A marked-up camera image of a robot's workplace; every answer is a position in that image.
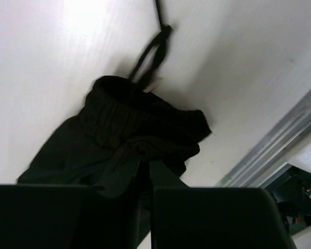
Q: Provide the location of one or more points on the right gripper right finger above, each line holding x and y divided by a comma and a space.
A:
188, 217

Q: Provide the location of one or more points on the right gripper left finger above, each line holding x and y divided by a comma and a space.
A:
73, 216

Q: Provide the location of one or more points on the black trousers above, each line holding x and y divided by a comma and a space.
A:
121, 125

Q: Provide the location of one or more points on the aluminium rail frame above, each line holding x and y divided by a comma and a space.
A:
287, 133

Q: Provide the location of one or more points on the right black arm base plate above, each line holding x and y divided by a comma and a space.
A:
292, 193

